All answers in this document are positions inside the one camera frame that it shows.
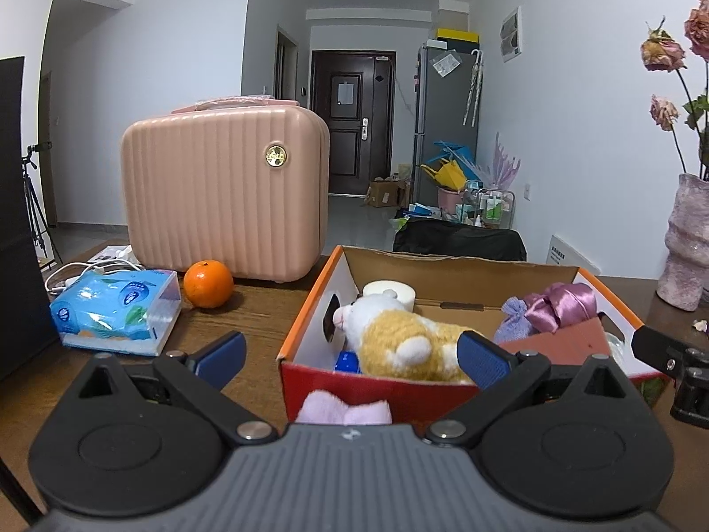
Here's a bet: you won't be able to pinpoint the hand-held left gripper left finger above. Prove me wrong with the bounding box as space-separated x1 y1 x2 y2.
61 331 280 447

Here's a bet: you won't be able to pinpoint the orange fruit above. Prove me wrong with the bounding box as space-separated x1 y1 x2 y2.
183 259 235 310

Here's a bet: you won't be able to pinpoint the blue tissue packet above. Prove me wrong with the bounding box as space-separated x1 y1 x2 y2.
334 350 364 376

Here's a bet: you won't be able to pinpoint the pink satin bow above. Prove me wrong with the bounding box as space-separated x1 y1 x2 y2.
523 282 600 335

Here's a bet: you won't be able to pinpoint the white cable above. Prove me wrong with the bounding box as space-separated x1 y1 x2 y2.
44 244 137 295

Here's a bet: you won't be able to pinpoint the pink ribbed suitcase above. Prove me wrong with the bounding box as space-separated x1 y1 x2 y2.
120 94 331 284

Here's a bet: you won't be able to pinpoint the lavender fluffy hair band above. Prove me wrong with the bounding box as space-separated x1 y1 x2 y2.
296 389 393 427

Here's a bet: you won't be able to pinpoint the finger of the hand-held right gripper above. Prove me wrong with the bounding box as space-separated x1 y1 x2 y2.
631 325 709 381
670 368 709 431

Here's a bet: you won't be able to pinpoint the pink textured vase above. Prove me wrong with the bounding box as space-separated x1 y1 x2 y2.
656 173 709 313

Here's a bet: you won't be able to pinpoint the trolley with bottles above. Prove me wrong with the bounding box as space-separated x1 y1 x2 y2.
457 185 518 230

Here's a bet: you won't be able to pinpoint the yellow white plush toy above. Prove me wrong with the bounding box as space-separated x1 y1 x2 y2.
332 291 483 385

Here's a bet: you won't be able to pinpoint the black tripod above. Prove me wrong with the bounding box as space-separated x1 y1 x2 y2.
21 142 63 267

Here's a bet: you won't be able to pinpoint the red orange cardboard box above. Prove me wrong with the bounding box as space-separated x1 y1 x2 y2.
276 245 671 428

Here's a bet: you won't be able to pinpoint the blue facial tissue pack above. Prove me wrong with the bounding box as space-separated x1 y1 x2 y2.
50 269 183 357

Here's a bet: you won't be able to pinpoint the clear plastic bag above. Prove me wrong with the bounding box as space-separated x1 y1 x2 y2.
604 331 630 370

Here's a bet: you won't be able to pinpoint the white round sponge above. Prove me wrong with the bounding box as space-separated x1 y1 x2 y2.
362 280 418 314

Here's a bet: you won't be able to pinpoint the brown cardboard floor box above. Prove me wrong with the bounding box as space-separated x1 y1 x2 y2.
368 174 412 209

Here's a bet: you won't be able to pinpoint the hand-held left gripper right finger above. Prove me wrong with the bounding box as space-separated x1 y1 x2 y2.
424 329 646 447

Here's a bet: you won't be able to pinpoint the yellow black box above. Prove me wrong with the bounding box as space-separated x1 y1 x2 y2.
435 27 482 46

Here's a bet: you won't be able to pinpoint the yellow bag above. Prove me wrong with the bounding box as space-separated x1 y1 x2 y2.
420 160 469 192

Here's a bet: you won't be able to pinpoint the clear folded umbrella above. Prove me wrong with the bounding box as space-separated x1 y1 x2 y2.
462 49 484 128

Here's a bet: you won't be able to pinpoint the pink bucket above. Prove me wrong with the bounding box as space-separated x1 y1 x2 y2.
437 185 467 212

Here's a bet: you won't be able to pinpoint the dried pink roses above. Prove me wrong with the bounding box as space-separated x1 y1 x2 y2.
641 0 709 181

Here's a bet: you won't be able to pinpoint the white wall panel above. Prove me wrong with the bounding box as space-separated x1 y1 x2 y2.
500 7 524 63

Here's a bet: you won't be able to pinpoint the grey refrigerator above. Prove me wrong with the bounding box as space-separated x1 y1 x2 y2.
413 41 482 206

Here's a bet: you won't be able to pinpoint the dark brown entrance door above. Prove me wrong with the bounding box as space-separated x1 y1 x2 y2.
310 50 397 198

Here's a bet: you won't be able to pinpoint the purple feather decoration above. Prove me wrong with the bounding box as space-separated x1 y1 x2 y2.
479 132 523 192

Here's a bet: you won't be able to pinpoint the dark side door frame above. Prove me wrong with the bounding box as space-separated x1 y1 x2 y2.
275 27 300 104

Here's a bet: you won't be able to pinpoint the black cloth cover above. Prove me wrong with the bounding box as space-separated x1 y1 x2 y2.
393 219 527 263

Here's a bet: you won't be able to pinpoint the purple drawstring sachet bag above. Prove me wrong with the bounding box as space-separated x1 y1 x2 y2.
492 296 541 345

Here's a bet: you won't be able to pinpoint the white leaning board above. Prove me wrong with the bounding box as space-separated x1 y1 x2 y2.
545 233 602 277

